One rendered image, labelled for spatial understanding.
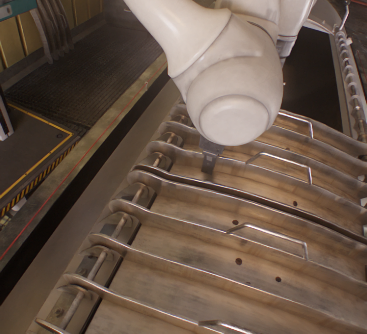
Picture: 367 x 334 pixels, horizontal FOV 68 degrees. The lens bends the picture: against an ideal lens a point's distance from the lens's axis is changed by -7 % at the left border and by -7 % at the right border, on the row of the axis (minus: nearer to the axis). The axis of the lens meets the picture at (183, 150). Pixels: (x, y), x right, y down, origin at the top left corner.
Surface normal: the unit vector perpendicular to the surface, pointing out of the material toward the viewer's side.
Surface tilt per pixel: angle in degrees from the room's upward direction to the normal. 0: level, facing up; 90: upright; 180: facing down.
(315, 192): 90
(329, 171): 90
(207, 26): 33
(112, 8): 90
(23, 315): 40
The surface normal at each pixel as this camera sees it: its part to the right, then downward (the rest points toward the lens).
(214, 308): 0.04, -0.73
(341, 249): -0.33, 0.64
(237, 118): -0.07, 0.77
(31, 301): -0.52, -0.74
